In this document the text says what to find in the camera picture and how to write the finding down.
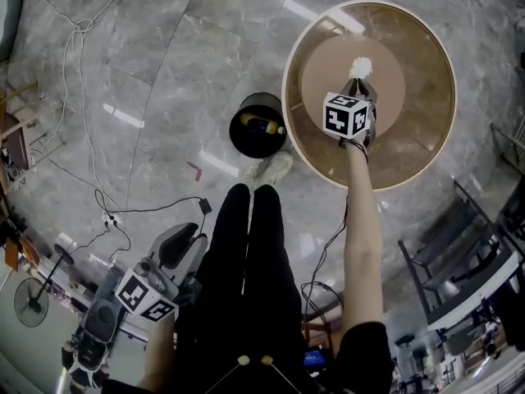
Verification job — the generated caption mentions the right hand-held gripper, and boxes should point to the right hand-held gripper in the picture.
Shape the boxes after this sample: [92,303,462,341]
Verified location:
[322,78,377,149]

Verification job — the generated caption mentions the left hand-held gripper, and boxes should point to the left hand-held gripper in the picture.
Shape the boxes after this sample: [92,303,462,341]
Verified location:
[114,222,208,323]

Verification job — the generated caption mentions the white paper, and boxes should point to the white paper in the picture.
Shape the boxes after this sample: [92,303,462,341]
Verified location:
[348,57,375,80]

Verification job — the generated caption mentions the black waste bin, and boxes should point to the black waste bin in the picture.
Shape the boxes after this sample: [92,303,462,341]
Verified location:
[228,91,288,160]

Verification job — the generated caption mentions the person's right forearm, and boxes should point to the person's right forearm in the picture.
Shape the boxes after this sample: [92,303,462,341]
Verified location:
[341,144,386,336]

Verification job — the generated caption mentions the person's left forearm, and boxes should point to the person's left forearm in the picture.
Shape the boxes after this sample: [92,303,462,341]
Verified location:
[137,314,178,392]

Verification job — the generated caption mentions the round glass-top table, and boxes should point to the round glass-top table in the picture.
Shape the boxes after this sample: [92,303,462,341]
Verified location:
[281,0,457,191]

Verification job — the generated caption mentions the black wrist band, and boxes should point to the black wrist band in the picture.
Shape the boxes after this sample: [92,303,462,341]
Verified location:
[339,137,370,164]

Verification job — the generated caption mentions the person's black trousers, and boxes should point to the person's black trousers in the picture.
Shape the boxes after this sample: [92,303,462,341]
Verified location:
[174,183,307,385]

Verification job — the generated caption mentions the grey white machine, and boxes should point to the grey white machine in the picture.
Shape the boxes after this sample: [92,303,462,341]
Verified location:
[61,267,125,392]

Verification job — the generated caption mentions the white shoe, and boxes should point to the white shoe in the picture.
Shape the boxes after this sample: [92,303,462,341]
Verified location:
[253,150,294,186]
[241,158,263,178]

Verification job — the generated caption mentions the black standing fan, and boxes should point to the black standing fan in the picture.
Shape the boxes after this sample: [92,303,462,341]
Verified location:
[13,243,75,328]

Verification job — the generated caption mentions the small blue screen device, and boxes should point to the small blue screen device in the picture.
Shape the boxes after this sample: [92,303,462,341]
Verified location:
[303,349,327,367]

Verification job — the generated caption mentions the person's black top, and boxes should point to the person's black top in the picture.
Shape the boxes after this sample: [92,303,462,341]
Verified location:
[100,321,395,394]

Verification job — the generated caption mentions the black shelf with white top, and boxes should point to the black shelf with white top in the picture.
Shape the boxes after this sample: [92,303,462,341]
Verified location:
[397,181,525,332]

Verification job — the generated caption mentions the grey round pouf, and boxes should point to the grey round pouf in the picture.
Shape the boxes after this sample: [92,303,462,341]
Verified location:
[0,0,24,63]

